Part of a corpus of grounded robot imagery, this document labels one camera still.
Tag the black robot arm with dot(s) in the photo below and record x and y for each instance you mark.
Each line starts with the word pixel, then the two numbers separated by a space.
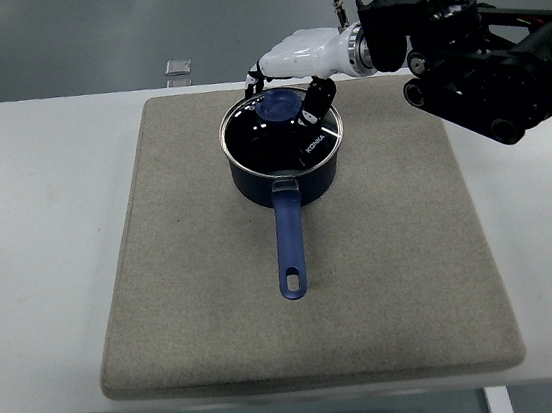
pixel 466 72

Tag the grey-brown fabric mat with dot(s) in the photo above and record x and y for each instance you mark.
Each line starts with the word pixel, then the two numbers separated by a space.
pixel 217 299

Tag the small clear square floor plate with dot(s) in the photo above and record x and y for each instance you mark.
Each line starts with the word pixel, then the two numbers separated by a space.
pixel 178 67

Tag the glass pot lid blue knob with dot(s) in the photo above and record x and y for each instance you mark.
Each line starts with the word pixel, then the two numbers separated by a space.
pixel 264 152

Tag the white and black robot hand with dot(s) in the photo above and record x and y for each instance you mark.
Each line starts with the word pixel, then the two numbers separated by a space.
pixel 307 54

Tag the white table leg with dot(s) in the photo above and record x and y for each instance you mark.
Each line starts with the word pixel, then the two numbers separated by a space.
pixel 499 406

